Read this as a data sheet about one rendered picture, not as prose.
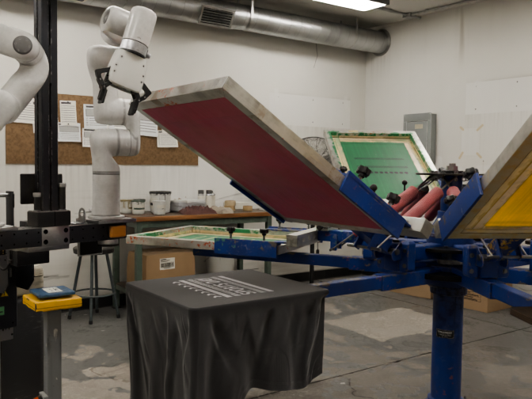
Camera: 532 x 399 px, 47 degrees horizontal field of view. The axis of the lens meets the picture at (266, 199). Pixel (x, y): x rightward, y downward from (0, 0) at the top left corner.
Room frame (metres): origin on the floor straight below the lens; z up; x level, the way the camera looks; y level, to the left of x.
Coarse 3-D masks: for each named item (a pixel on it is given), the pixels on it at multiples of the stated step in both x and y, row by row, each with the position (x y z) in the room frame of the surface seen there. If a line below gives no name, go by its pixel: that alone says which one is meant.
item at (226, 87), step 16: (208, 80) 1.67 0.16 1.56; (224, 80) 1.59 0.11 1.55; (160, 96) 1.87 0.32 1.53; (176, 96) 1.78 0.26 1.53; (192, 96) 1.72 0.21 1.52; (208, 96) 1.67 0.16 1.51; (224, 96) 1.62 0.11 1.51; (240, 96) 1.61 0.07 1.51; (144, 112) 2.05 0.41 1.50; (256, 112) 1.64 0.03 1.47; (272, 128) 1.67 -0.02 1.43; (288, 128) 1.70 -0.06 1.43; (288, 144) 1.71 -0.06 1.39; (304, 144) 1.74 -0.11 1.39; (208, 160) 2.19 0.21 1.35; (304, 160) 1.76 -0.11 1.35; (320, 160) 1.77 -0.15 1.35; (320, 176) 1.81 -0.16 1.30; (336, 176) 1.81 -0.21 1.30; (272, 208) 2.36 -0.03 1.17; (320, 224) 2.26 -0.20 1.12; (336, 224) 2.16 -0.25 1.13
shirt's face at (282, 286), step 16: (224, 272) 2.16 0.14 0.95; (240, 272) 2.17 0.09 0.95; (256, 272) 2.17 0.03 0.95; (144, 288) 1.87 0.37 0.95; (160, 288) 1.87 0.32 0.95; (176, 288) 1.87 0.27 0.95; (272, 288) 1.89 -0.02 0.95; (288, 288) 1.90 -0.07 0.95; (304, 288) 1.90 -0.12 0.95; (320, 288) 1.90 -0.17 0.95; (192, 304) 1.66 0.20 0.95; (208, 304) 1.66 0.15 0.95
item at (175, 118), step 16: (160, 112) 1.98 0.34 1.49; (176, 112) 1.91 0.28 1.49; (176, 128) 2.04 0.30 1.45; (192, 128) 1.97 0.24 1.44; (208, 128) 1.90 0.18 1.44; (192, 144) 2.11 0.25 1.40; (208, 144) 2.03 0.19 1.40; (224, 144) 1.96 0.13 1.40; (224, 160) 2.11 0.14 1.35; (240, 160) 2.03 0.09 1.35; (240, 176) 2.18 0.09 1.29; (256, 176) 2.09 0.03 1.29; (256, 192) 2.27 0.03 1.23; (272, 192) 2.18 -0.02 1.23; (288, 192) 2.10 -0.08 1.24; (288, 208) 2.27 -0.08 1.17; (304, 208) 2.17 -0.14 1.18
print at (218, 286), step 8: (184, 280) 2.00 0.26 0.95; (192, 280) 2.00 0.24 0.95; (200, 280) 2.01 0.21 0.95; (208, 280) 2.01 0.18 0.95; (216, 280) 2.01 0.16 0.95; (224, 280) 2.01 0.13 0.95; (232, 280) 2.01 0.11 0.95; (240, 280) 2.02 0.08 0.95; (192, 288) 1.88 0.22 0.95; (200, 288) 1.88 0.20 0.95; (208, 288) 1.88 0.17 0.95; (216, 288) 1.88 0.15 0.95; (224, 288) 1.88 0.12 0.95; (232, 288) 1.88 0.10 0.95; (240, 288) 1.89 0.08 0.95; (248, 288) 1.89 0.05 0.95; (256, 288) 1.89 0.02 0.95; (264, 288) 1.89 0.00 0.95; (216, 296) 1.77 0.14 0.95; (224, 296) 1.77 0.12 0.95; (232, 296) 1.77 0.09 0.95
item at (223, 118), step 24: (216, 120) 1.80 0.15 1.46; (240, 120) 1.72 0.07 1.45; (240, 144) 1.89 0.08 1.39; (264, 144) 1.79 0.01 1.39; (264, 168) 1.98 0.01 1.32; (288, 168) 1.88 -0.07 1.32; (312, 192) 1.98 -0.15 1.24; (336, 192) 1.87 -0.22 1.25; (336, 216) 2.08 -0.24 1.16; (360, 216) 1.97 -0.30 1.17
